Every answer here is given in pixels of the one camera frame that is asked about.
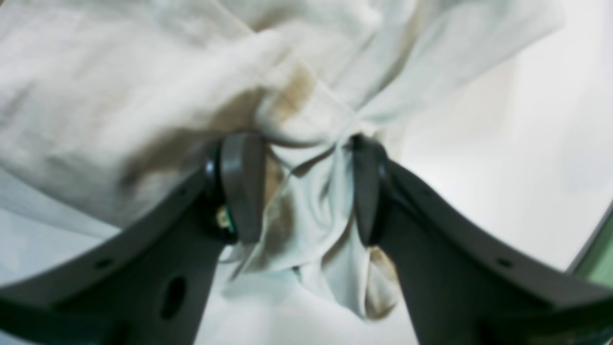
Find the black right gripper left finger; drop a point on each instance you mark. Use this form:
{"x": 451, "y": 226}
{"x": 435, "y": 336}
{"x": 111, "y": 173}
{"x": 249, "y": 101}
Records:
{"x": 149, "y": 284}

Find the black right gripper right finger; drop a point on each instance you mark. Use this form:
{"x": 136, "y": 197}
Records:
{"x": 462, "y": 286}

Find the beige t-shirt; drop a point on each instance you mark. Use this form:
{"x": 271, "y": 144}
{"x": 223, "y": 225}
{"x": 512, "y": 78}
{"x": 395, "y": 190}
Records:
{"x": 106, "y": 105}

